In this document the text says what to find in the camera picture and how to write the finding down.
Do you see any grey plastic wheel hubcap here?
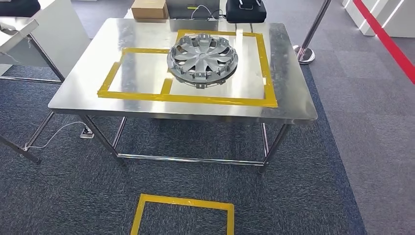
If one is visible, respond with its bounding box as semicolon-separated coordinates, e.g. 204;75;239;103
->
166;33;239;90

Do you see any stainless steel workbench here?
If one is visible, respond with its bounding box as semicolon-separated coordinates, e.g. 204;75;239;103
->
47;18;319;176

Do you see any yellow tape outline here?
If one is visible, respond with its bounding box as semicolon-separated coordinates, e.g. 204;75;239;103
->
97;29;279;108

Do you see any yellow floor tape square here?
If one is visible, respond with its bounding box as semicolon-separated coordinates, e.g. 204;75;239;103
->
130;193;235;235

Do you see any grey equipment box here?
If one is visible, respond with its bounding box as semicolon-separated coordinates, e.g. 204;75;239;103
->
165;0;221;32

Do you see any black carrying case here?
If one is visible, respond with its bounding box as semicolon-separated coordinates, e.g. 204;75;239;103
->
225;0;268;24

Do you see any white floor power socket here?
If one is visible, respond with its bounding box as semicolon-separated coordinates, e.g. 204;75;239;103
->
80;124;95;140

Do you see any brown cardboard box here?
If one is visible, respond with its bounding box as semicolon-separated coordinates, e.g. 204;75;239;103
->
131;0;169;24

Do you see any white table with metal legs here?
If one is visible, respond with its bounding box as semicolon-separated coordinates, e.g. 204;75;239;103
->
0;0;92;165

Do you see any red barrier belt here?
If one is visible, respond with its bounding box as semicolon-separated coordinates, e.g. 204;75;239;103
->
352;0;415;85

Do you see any chrome stanchion post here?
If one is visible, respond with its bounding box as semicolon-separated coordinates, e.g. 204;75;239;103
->
293;0;332;65

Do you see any white power cable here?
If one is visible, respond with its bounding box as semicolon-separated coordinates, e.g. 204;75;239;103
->
19;121;88;153

